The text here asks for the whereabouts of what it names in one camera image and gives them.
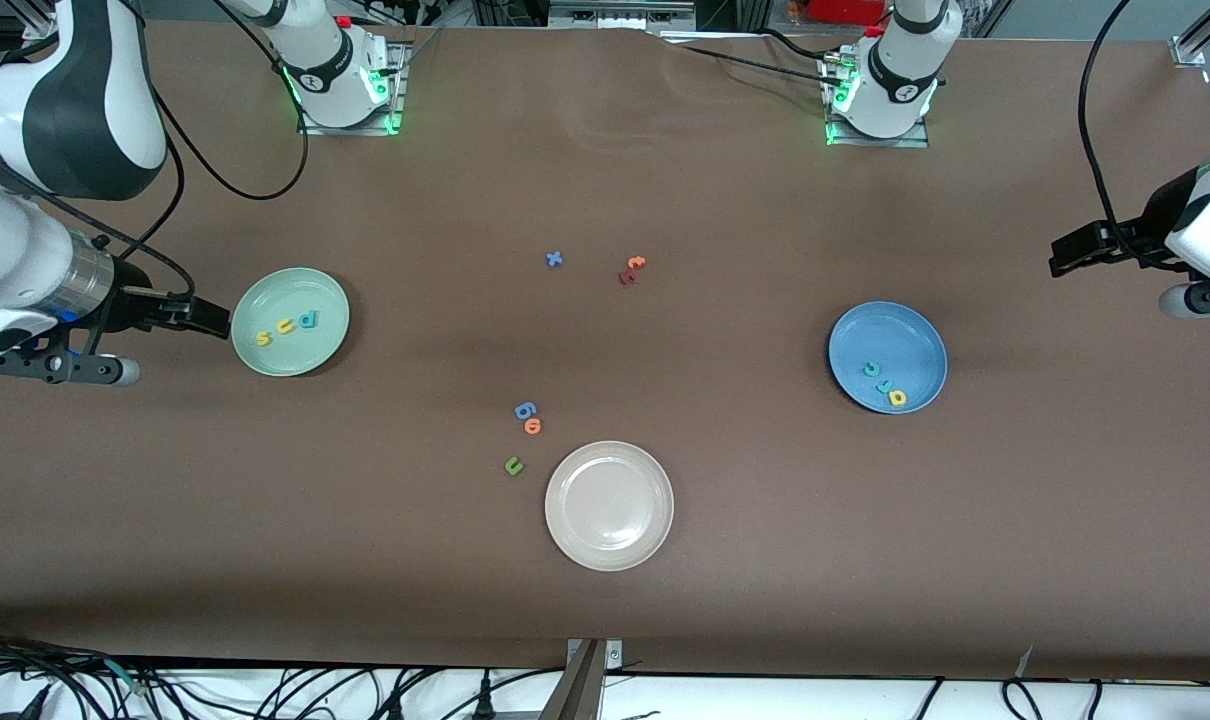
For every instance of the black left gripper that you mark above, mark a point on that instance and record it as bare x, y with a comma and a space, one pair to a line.
1131, 243

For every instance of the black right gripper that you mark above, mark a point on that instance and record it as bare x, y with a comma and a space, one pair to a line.
133, 303

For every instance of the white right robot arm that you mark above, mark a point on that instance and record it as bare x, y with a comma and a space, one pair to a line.
55, 150

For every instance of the pale green plate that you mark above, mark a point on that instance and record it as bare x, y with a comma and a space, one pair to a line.
290, 350

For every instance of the blue plate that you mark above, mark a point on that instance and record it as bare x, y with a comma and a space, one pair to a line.
905, 335

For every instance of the red box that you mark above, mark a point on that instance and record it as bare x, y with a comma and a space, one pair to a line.
845, 10

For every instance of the blue number six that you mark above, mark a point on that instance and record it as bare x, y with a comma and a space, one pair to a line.
525, 410

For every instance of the white paper tag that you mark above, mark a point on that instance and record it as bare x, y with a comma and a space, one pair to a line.
1025, 662

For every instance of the beige plate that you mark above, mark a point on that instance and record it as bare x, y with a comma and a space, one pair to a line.
609, 506

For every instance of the grey metal device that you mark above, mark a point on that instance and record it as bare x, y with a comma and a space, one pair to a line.
620, 12

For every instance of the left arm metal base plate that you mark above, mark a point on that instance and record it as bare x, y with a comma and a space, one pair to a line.
915, 140

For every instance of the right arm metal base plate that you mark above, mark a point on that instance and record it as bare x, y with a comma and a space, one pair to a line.
397, 90

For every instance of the aluminium frame strut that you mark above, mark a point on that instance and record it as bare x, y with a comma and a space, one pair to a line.
580, 690

